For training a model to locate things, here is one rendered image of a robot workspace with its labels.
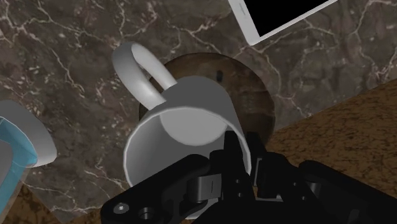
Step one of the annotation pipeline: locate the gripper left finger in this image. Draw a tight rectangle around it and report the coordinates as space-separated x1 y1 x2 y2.
99 130 253 224

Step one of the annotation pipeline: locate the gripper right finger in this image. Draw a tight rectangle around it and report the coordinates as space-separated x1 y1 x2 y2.
246 131 397 224

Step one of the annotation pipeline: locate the white mug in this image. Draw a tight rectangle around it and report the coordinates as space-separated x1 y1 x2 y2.
111 41 252 220

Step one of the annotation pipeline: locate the round brown wooden coaster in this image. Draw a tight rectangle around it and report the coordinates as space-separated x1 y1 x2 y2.
139 52 276 146

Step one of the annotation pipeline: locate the white and blue container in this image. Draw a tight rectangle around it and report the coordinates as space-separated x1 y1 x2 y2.
0 99 58 217

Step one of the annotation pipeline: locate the white tablet with black screen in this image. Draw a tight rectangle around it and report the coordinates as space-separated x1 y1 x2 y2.
228 0 339 46

